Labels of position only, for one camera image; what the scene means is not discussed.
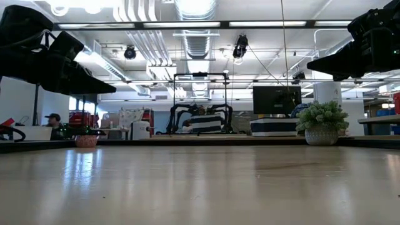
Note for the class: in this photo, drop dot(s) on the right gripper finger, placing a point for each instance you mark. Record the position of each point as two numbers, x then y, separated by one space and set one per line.
347 61

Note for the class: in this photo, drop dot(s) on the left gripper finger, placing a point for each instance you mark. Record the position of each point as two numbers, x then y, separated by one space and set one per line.
78 82

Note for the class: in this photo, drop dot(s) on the background black robot arm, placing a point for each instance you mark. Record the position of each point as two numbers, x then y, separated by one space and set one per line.
178 114
223 112

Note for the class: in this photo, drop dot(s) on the red tool cabinet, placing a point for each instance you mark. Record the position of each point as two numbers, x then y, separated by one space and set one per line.
79 118

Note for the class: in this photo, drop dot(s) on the white round pillar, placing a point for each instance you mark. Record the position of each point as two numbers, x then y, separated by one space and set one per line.
326 92

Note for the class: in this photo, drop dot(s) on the person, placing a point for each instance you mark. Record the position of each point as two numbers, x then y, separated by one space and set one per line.
53 120

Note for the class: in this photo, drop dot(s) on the black metal stand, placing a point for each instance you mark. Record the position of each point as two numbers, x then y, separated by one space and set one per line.
36 106

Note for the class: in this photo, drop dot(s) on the black ceiling spotlight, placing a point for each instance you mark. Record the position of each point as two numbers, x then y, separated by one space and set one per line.
240 47
298 76
129 52

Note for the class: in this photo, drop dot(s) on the small green potted plant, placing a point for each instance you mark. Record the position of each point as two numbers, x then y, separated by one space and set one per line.
322 118

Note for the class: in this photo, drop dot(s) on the blue box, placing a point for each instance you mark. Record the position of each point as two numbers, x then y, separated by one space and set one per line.
386 112

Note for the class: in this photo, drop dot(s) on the red container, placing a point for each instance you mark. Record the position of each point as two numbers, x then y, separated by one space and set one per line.
397 103

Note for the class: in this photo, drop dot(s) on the white storage bin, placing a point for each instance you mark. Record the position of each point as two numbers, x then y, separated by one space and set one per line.
34 133

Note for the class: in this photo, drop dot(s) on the wooden side table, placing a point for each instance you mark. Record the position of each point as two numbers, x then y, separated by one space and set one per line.
381 119

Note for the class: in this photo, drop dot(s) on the small red object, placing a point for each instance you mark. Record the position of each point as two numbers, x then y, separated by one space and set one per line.
7 122

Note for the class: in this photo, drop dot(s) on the white cylindrical appliance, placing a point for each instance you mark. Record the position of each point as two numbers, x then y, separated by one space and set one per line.
140 131

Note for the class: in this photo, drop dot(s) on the black overhead light bar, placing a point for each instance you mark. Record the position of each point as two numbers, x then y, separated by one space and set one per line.
272 23

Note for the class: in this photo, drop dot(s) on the black computer monitor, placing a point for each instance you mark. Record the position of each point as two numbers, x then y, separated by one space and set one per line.
268 100

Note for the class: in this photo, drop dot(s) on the navy white striped basket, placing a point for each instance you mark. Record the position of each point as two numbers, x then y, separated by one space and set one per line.
206 125

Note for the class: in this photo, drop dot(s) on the background black station frame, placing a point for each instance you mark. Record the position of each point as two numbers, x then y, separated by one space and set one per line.
200 74

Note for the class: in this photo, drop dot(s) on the silver ventilation duct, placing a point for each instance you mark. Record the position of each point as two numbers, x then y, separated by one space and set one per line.
197 43

